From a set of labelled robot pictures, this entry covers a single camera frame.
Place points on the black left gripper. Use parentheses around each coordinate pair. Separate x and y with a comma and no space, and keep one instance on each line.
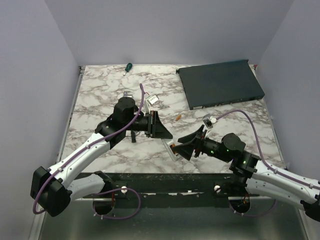
(155,128)

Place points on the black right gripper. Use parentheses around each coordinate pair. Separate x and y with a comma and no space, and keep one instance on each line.
(186,150)

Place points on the white remote control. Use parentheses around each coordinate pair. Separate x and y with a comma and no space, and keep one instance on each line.
(167,142)

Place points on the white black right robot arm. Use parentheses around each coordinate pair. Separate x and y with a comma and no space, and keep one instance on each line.
(257,176)

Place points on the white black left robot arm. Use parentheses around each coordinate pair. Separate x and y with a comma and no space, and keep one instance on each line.
(55,187)

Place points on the black cable connector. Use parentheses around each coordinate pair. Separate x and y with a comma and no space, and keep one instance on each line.
(133,136)

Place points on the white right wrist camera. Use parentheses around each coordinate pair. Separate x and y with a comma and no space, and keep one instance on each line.
(209,121)

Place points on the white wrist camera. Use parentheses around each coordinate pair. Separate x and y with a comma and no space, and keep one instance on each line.
(149,101)
(209,121)

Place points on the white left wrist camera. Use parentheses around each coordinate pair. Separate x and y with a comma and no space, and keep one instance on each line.
(149,101)

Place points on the silver metal bracket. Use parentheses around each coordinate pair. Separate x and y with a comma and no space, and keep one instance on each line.
(127,94)

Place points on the dark flat network switch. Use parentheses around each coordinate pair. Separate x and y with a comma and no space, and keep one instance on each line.
(219,84)

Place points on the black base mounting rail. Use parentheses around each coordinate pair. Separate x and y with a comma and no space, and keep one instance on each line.
(164,183)

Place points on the aluminium front rail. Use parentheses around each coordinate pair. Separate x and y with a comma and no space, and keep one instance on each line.
(174,197)

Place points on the aluminium rail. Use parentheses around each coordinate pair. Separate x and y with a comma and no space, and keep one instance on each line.
(70,115)
(174,197)

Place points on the green handled screwdriver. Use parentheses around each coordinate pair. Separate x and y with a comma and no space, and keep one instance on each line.
(128,68)

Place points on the aluminium left side rail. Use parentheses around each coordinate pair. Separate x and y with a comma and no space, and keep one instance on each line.
(70,115)

